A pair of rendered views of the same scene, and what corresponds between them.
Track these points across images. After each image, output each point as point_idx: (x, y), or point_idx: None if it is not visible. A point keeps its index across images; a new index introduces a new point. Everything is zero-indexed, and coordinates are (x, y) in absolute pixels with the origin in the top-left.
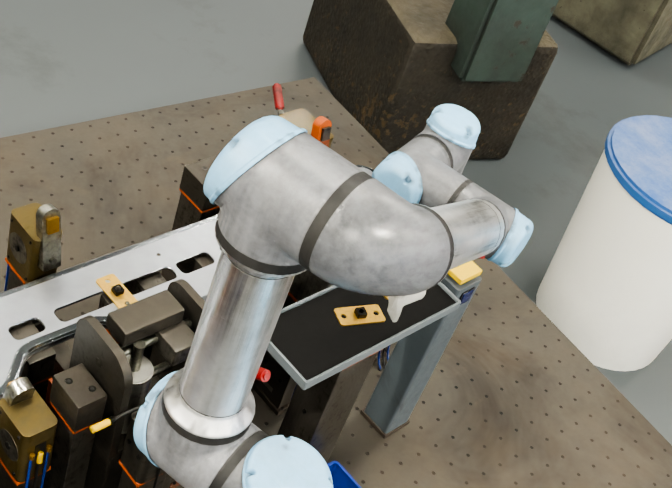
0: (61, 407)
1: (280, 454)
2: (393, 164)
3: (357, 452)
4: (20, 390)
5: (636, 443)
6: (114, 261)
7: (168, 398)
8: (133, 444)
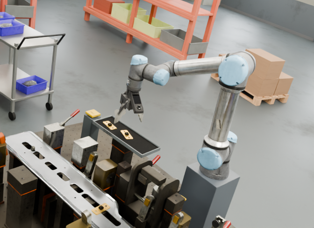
0: (178, 208)
1: None
2: (165, 72)
3: None
4: (182, 213)
5: (79, 129)
6: (83, 210)
7: (222, 146)
8: None
